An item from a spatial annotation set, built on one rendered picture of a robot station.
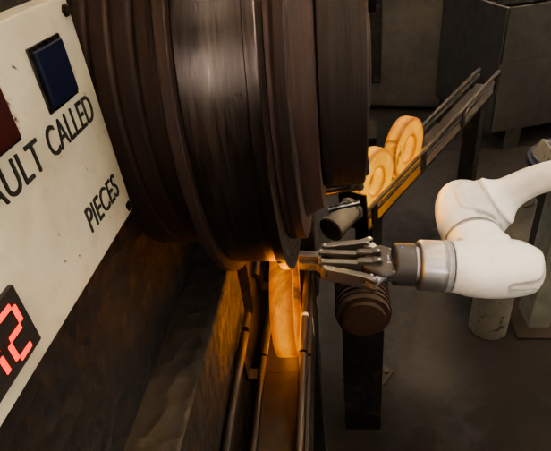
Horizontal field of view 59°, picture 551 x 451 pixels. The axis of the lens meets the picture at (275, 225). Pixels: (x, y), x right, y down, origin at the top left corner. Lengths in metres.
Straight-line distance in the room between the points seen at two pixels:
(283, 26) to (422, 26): 2.89
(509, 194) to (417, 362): 0.84
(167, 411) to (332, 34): 0.39
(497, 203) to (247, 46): 0.69
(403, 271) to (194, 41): 0.57
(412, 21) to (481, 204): 2.40
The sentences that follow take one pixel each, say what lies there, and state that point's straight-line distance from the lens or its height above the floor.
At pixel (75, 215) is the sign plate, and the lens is 0.37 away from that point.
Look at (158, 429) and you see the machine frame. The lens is 0.52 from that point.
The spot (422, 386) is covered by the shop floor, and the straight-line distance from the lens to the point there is 1.63.
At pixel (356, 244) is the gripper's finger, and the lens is 0.89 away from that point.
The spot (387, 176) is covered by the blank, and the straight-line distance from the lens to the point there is 1.20.
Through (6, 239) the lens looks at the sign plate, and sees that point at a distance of 0.31.
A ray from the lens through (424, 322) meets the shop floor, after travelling 1.80.
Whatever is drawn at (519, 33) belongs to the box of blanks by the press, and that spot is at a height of 0.62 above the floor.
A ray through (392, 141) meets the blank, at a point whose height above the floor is 0.77.
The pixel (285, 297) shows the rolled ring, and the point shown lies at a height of 0.82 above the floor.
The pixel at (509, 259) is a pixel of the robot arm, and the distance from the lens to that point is 0.88.
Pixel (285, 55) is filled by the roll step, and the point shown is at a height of 1.18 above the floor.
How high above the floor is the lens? 1.28
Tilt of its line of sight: 34 degrees down
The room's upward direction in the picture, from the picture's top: 7 degrees counter-clockwise
